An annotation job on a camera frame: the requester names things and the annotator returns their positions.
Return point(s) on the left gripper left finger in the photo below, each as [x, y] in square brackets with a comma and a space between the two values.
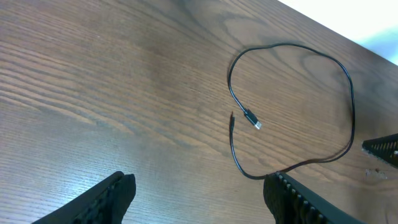
[106, 202]

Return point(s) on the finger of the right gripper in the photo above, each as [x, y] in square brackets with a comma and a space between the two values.
[384, 148]

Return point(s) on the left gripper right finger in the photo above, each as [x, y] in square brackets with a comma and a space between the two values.
[291, 202]

